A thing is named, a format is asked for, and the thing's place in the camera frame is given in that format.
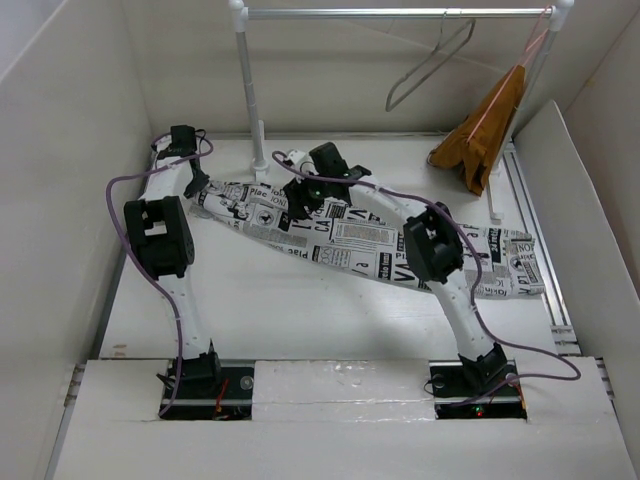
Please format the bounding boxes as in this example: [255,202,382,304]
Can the white metal clothes rack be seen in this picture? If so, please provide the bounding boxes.
[228,0,575,221]

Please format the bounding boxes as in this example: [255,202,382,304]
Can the white cardboard panel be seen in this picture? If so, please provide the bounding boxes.
[511,98,640,361]

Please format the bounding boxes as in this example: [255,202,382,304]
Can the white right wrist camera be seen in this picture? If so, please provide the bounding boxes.
[284,149,316,174]

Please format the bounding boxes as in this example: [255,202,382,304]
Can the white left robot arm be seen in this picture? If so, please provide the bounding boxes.
[124,125,223,397]

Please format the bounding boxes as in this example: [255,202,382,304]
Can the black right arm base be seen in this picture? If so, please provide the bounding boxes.
[423,343,528,420]

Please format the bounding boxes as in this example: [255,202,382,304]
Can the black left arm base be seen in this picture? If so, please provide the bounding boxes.
[157,355,255,421]

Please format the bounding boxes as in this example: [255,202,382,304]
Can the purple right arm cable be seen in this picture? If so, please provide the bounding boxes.
[271,150,582,406]

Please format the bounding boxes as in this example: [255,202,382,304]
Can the pink wire hanger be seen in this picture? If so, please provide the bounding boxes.
[467,5,555,141]

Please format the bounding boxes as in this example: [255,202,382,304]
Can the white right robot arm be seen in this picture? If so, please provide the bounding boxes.
[272,142,507,394]

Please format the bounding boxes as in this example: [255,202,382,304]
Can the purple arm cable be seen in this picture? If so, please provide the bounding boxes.
[271,150,582,406]
[105,130,216,416]

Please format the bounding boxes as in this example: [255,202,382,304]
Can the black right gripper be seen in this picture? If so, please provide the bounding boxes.
[284,165,332,220]

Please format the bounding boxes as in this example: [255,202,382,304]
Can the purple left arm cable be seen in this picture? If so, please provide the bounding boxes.
[105,130,216,416]

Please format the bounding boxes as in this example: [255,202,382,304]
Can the newspaper print trousers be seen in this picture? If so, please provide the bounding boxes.
[190,181,545,298]

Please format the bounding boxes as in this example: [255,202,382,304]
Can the brown hanging garment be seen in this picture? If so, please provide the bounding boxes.
[427,65,526,196]

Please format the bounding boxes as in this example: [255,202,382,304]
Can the grey wire hanger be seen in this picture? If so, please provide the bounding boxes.
[384,14,476,113]

